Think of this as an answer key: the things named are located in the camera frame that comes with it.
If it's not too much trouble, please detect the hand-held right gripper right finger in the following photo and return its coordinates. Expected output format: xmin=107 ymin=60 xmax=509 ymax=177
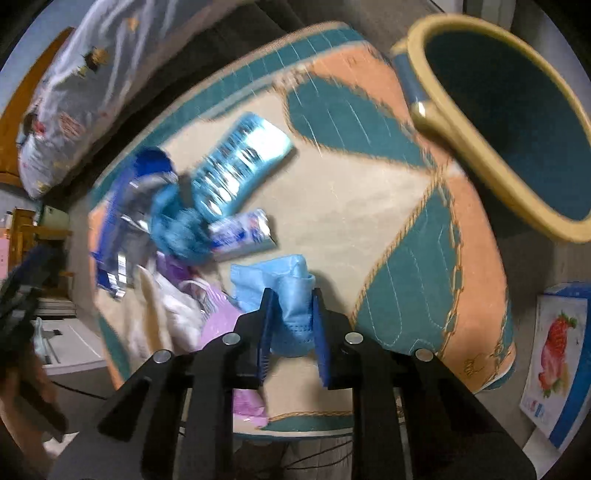
xmin=310 ymin=288 xmax=536 ymax=480

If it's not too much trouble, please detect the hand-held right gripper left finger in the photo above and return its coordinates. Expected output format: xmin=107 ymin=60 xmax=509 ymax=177
xmin=48 ymin=288 xmax=278 ymax=480

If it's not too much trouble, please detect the blue face mask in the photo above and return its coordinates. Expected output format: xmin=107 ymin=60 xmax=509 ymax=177
xmin=229 ymin=254 xmax=319 ymax=358

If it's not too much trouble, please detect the white plastic bag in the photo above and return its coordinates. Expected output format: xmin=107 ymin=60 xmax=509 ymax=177
xmin=127 ymin=268 xmax=206 ymax=365

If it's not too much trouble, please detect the small blue white box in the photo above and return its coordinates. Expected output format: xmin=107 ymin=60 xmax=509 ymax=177
xmin=208 ymin=209 xmax=278 ymax=261

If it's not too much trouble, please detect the dark blue wrapper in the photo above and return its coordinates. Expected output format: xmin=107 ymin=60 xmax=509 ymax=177
xmin=90 ymin=147 xmax=178 ymax=301

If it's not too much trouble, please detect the shiny blue snack packet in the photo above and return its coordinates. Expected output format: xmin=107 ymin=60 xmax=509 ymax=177
xmin=191 ymin=112 xmax=296 ymax=220

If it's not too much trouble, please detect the yellow rimmed teal bin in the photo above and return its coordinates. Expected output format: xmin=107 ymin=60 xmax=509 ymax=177
xmin=390 ymin=14 xmax=591 ymax=243

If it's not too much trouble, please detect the person's left forearm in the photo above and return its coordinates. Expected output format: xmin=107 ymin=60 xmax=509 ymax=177
xmin=0 ymin=360 xmax=61 ymax=472

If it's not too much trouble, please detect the wooden stool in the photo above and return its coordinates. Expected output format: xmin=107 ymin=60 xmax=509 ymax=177
xmin=4 ymin=208 xmax=75 ymax=296

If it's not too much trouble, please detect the pale green container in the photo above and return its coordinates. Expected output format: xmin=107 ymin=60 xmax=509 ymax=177
xmin=41 ymin=205 xmax=71 ymax=241

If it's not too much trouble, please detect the teal and orange patterned rug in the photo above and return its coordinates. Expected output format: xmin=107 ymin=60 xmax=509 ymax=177
xmin=88 ymin=21 xmax=517 ymax=437

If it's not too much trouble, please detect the wooden headboard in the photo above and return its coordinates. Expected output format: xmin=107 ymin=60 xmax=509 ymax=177
xmin=0 ymin=28 xmax=75 ymax=188

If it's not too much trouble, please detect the cartoon printed blanket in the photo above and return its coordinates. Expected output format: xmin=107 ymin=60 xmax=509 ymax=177
xmin=17 ymin=0 xmax=160 ymax=199

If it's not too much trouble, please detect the strawberry printed box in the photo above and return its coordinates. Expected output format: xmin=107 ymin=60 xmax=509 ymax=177
xmin=519 ymin=281 xmax=591 ymax=450

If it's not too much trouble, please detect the black floor cable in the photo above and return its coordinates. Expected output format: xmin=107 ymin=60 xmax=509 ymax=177
xmin=46 ymin=376 xmax=118 ymax=400

